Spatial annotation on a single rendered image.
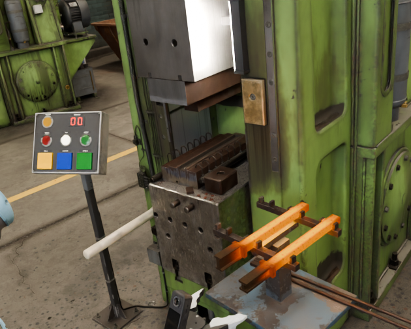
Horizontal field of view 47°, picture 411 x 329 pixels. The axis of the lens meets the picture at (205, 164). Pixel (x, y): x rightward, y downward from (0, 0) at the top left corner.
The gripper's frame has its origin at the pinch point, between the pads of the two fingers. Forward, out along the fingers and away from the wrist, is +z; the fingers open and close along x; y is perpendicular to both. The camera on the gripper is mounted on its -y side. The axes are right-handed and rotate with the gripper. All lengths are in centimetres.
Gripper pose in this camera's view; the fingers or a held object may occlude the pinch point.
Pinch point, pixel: (224, 299)
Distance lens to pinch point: 119.8
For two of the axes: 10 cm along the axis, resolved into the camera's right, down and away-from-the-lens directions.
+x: 6.7, 2.3, -7.0
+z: 7.3, -3.5, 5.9
